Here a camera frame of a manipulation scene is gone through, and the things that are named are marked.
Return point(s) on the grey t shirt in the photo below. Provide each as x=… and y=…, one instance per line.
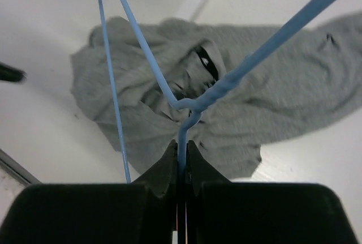
x=311, y=81

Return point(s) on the light blue wire hanger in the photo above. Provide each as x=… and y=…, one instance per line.
x=231, y=80

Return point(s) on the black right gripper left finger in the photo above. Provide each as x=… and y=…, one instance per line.
x=139, y=212

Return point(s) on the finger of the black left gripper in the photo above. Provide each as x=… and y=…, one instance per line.
x=11, y=74

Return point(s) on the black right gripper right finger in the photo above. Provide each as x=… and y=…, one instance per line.
x=221, y=211

